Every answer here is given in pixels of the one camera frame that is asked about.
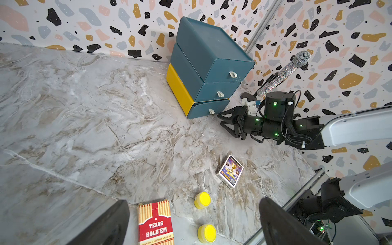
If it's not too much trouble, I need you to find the yellow paint can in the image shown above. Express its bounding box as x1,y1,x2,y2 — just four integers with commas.
194,192,211,210
198,224,217,244

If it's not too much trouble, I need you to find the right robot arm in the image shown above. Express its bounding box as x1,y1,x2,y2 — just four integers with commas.
218,92,392,225

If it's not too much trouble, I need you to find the red Texas Hold'em card box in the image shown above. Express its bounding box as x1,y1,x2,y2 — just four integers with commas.
137,200,175,245

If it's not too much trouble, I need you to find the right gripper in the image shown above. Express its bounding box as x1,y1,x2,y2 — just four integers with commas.
217,106,260,140

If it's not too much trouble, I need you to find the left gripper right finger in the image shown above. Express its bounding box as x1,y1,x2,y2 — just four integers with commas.
259,198,324,245

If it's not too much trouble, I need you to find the purple playing card box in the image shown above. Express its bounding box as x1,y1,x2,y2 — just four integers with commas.
216,154,244,189

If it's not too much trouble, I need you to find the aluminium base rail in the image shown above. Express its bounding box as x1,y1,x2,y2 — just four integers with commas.
245,170,325,245

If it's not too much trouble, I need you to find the teal drawer cabinet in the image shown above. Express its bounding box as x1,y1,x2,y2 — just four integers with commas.
166,16,255,119

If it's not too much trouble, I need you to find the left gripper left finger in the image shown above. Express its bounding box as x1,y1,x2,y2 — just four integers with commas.
68,200,130,245

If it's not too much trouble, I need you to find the glitter microphone on stand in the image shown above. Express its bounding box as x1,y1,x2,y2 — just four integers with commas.
240,51,311,100

